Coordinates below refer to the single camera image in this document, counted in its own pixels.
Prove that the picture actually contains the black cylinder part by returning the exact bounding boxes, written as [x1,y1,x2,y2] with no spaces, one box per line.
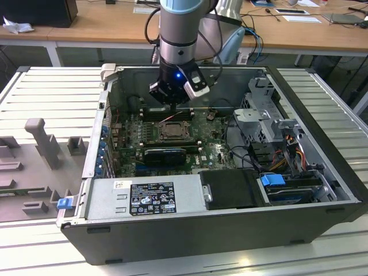
[128,96,141,113]

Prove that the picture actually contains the green motherboard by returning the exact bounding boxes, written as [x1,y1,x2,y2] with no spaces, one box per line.
[113,110,239,178]

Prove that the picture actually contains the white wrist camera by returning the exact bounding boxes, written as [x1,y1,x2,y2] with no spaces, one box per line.
[183,70,211,98]

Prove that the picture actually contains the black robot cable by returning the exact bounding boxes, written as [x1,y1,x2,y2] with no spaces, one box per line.
[144,7,224,86]

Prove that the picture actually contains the black cable bundle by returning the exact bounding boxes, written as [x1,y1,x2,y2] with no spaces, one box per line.
[225,114,273,173]

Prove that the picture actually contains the grey flat tray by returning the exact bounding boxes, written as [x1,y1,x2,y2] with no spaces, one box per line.
[133,6,160,14]

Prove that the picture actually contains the black graphics card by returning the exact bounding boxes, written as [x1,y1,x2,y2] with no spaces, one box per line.
[143,148,187,166]

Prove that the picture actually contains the metal drive cage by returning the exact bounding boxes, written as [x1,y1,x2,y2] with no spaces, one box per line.
[232,76,305,144]

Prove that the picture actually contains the black plastic shroud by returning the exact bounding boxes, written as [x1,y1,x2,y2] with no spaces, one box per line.
[198,168,267,210]

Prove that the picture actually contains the grey parts rack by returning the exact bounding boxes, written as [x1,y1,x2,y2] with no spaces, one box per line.
[0,117,90,224]

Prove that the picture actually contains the blue card retainer clips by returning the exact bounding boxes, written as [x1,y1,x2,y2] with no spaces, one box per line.
[96,125,112,178]

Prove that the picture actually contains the crumpled white paper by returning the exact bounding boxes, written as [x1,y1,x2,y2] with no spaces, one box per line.
[2,16,35,35]

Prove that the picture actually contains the wooden desk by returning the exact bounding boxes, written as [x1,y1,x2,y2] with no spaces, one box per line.
[0,0,368,67]

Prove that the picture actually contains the blue book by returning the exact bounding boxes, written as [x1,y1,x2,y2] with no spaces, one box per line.
[250,0,277,8]

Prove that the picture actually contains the black RAM slot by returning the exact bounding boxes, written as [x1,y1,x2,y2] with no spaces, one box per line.
[143,108,193,116]
[141,138,197,145]
[143,114,193,122]
[119,144,202,154]

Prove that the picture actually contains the blue expansion slot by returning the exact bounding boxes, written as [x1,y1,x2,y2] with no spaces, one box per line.
[135,163,185,171]

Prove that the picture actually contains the black PC case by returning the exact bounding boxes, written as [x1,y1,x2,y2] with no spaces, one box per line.
[56,63,368,267]

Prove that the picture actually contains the black computer box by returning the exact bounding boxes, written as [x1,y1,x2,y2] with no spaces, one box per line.
[0,0,78,29]

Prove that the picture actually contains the silver power supply unit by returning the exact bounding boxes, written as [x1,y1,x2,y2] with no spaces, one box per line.
[86,177,206,221]

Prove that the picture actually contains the white paper sheet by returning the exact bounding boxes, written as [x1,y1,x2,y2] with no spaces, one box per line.
[283,14,322,24]

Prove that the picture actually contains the blue cable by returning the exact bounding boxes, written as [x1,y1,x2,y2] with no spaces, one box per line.
[244,27,264,66]

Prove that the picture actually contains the coloured wire bundle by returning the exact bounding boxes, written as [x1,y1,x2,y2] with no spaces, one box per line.
[271,137,306,173]

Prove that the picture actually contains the hard disk in blue carrier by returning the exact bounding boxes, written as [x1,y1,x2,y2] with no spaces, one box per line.
[258,172,314,206]

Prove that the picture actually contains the dark grey laptop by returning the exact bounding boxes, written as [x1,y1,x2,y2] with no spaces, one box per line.
[321,13,367,26]

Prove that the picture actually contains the grey plastic case latch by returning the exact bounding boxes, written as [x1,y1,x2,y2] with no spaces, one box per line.
[100,63,124,84]

